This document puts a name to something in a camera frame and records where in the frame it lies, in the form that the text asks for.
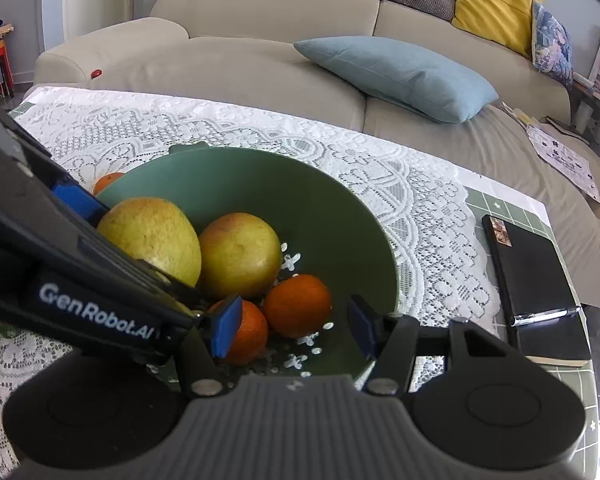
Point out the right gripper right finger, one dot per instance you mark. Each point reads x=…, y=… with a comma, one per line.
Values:
x=388, y=341

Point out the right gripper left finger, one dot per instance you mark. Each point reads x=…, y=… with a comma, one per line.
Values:
x=208, y=341

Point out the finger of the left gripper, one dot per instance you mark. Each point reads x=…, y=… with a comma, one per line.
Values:
x=82, y=202

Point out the large orange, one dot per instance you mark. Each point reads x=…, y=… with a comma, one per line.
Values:
x=250, y=338

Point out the yellow-green pear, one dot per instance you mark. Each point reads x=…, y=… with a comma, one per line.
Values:
x=156, y=231

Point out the small orange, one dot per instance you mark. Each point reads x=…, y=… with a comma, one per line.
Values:
x=298, y=306
x=106, y=180

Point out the small orange behind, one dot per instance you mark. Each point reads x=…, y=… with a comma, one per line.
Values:
x=106, y=180

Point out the yellow-red apple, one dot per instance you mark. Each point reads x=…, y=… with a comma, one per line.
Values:
x=241, y=254

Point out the white lace tablecloth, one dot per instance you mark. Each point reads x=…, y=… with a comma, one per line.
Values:
x=444, y=403

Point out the green bowl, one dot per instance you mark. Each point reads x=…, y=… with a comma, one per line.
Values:
x=280, y=239

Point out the black notebook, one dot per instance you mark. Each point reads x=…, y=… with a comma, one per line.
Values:
x=543, y=320

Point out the beige sofa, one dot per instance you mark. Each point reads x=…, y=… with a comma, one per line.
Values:
x=242, y=52

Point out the patterned paper sheet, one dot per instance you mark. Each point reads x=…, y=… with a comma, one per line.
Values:
x=566, y=161

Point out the light blue cushion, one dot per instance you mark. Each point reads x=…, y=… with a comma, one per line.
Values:
x=405, y=75

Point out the blue patterned cushion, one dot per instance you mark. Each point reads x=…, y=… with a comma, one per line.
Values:
x=551, y=51

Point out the yellow cushion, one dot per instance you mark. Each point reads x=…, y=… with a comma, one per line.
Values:
x=506, y=22

